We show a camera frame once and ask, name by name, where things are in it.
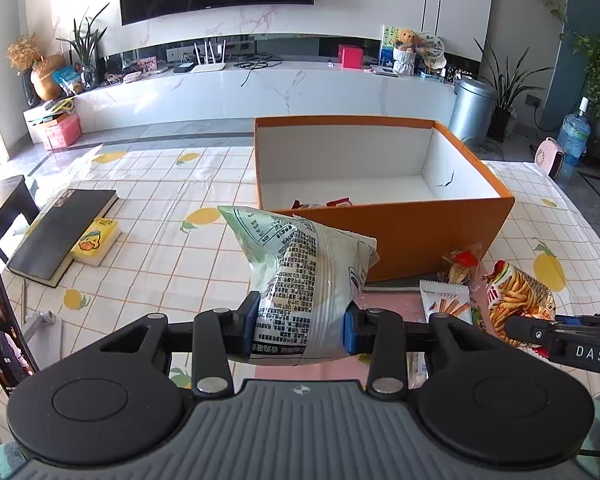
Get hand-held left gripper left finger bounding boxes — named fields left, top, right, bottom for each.
left=99, top=291, right=262, bottom=399

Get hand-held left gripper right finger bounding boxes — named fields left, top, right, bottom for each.
left=344, top=302, right=505, bottom=402

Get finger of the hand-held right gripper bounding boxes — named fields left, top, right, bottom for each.
left=504, top=314, right=600, bottom=377
left=552, top=311, right=600, bottom=330

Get pale green snack bag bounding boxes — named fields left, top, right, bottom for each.
left=217, top=205, right=381, bottom=367

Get red fries snack bag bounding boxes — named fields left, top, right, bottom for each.
left=481, top=260, right=557, bottom=349

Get white biscuit stick packet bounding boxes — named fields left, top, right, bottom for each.
left=419, top=280, right=474, bottom=324

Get orange cardboard box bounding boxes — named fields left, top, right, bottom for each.
left=253, top=116, right=516, bottom=285

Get clear red-label candy packet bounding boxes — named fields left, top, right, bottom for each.
left=441, top=242, right=483, bottom=287

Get lemon print tablecloth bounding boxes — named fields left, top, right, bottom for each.
left=0, top=144, right=600, bottom=443

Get pink heater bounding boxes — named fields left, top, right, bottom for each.
left=536, top=137, right=566, bottom=179

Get yellow tissue packet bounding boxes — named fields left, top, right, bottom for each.
left=70, top=217, right=121, bottom=267

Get blue water bottle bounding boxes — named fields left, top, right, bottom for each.
left=557, top=97, right=592, bottom=169

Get black notebook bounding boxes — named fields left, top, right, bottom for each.
left=7, top=188, right=120, bottom=289

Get white phone stand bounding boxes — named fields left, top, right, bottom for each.
left=21, top=280, right=62, bottom=361

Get long-leaf plant in black pot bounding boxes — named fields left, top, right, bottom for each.
left=472, top=37, right=557, bottom=144

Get white marble television cabinet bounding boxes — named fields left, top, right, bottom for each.
left=22, top=57, right=457, bottom=137

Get silver trash can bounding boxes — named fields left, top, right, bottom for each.
left=448, top=77, right=499, bottom=146

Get smartphone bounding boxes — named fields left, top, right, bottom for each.
left=0, top=267, right=39, bottom=392

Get hanging vine plant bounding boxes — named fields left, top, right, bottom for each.
left=510, top=0, right=600, bottom=128

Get white router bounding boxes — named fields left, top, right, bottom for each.
left=189, top=38, right=227, bottom=74

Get pink storage box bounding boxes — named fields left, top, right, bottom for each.
left=43, top=112, right=84, bottom=151

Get dark wooden stool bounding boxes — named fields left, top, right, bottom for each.
left=0, top=175, right=41, bottom=267

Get red square box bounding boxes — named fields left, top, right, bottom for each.
left=338, top=44, right=364, bottom=70

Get teddy bear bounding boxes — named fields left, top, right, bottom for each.
left=392, top=27, right=422, bottom=77

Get round paper fan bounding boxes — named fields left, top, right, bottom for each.
left=415, top=32, right=447, bottom=73

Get blue snack pouch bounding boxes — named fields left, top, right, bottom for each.
left=52, top=66, right=84, bottom=97

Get golden vase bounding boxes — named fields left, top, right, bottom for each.
left=30, top=54, right=67, bottom=102

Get green potted plant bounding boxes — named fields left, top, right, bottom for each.
left=56, top=2, right=112, bottom=92

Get dried flower bunch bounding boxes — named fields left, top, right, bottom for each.
left=7, top=34, right=44, bottom=75

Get black cables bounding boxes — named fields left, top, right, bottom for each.
left=234, top=52, right=284, bottom=87

